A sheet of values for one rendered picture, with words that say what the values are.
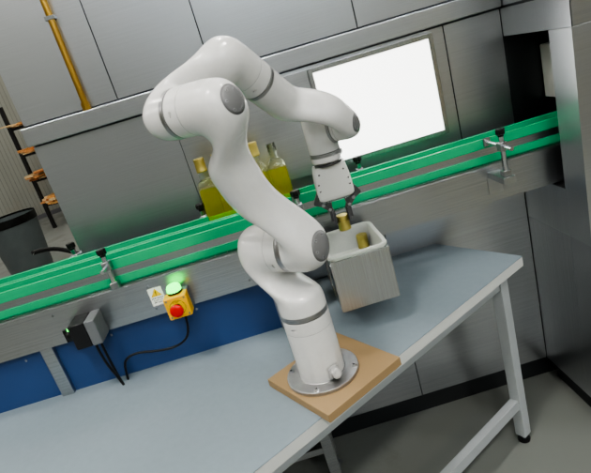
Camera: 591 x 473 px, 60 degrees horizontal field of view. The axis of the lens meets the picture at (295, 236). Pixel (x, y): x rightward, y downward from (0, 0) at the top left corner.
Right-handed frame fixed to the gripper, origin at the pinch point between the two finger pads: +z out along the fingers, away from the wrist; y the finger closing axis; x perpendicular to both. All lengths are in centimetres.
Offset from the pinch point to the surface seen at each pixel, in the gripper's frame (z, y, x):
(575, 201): 22, -73, -12
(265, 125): -25.4, 13.6, -38.3
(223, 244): 2.4, 36.0, -12.0
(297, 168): -8.1, 7.0, -38.4
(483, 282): 35, -37, -3
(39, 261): 97, 320, -456
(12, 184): 33, 506, -849
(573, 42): -26, -74, -6
